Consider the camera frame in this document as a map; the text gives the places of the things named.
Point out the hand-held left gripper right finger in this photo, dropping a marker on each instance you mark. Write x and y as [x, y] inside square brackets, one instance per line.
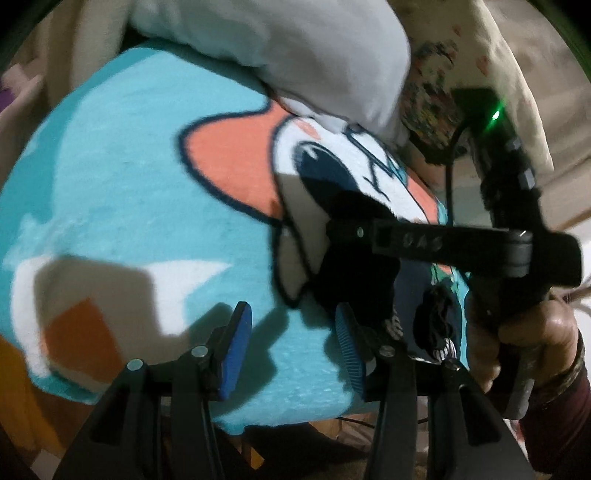
[349, 350]

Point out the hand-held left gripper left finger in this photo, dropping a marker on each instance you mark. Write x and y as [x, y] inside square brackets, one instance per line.
[239, 350]

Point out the person's right forearm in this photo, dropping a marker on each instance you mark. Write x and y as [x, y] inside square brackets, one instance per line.
[563, 424]

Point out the purple dark clothes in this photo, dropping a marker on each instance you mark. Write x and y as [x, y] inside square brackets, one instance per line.
[5, 99]

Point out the orange wooden furniture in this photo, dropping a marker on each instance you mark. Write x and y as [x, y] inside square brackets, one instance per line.
[18, 397]

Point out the person's right hand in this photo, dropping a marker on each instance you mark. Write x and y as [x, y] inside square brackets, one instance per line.
[549, 332]

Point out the dark striped pants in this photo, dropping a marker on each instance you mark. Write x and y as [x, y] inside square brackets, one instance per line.
[355, 286]

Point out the teal cartoon printed blanket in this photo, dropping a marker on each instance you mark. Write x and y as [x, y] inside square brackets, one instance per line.
[138, 194]

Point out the grey white plush pillow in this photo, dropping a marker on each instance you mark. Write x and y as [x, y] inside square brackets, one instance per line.
[300, 50]

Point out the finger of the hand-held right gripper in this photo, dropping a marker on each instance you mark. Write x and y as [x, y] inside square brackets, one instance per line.
[415, 242]

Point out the cream floral cushion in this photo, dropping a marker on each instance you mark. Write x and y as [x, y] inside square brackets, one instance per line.
[429, 92]

